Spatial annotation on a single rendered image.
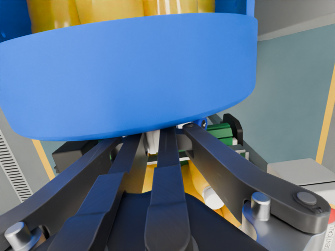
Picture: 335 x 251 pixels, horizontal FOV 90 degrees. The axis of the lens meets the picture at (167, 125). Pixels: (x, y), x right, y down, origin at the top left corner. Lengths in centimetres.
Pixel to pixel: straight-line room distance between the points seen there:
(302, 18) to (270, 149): 120
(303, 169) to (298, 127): 138
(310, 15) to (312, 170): 51
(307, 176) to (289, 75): 127
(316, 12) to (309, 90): 106
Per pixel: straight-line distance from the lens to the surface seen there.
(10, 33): 29
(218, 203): 37
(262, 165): 59
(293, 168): 46
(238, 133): 51
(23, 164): 204
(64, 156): 44
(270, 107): 162
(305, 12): 81
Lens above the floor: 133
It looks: 70 degrees down
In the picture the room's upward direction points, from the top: 177 degrees clockwise
